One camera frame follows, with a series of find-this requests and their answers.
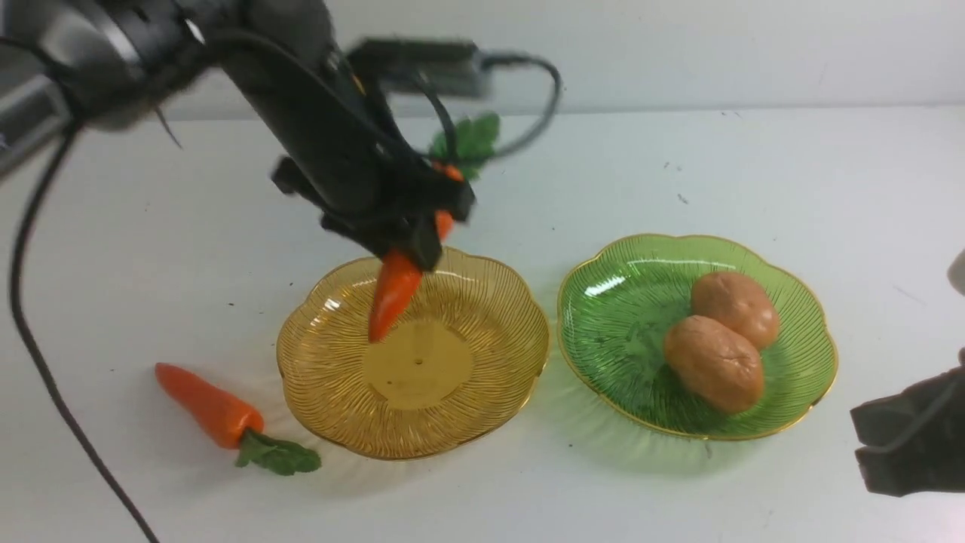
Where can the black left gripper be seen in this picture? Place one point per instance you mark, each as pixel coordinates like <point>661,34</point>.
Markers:
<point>343,157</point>

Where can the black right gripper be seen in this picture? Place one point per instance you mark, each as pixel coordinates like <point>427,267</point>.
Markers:
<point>913,441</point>

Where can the orange toy carrot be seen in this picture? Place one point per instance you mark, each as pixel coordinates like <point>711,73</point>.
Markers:
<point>399,279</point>
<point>234,424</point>

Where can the brown toy potato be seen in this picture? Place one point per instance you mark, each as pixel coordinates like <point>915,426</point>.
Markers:
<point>740,303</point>
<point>715,363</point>

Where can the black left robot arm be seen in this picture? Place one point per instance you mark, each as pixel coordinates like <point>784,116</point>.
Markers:
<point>67,65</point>

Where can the amber ribbed plastic plate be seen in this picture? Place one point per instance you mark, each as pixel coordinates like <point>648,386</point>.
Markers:
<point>461,362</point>

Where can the green ribbed plastic plate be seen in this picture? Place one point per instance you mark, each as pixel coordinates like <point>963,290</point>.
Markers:
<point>613,312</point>

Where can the lying orange toy carrot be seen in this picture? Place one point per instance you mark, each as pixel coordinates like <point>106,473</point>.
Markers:
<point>234,424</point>

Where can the black wrist camera on left gripper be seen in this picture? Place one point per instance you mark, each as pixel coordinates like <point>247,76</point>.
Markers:
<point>452,68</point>

